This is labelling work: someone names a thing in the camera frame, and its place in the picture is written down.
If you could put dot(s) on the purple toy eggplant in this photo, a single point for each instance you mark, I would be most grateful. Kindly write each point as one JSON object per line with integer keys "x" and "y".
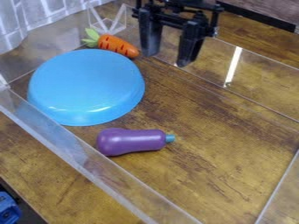
{"x": 120, "y": 141}

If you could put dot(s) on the blue upturned bowl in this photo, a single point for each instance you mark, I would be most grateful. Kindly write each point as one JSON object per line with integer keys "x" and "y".
{"x": 86, "y": 87}

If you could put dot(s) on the clear acrylic enclosure wall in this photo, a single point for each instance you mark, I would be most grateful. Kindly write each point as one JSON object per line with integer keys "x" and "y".
{"x": 228, "y": 172}

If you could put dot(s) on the blue object at corner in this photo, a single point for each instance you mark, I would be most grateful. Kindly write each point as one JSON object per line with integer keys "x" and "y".
{"x": 10, "y": 210}

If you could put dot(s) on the clear acrylic triangle bracket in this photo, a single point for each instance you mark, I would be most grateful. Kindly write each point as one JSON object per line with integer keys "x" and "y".
{"x": 107, "y": 25}

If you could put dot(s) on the orange toy carrot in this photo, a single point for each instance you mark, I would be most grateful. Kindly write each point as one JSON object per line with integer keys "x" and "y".
{"x": 111, "y": 43}

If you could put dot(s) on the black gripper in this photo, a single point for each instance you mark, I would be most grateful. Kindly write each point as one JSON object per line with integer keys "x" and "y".
{"x": 192, "y": 15}

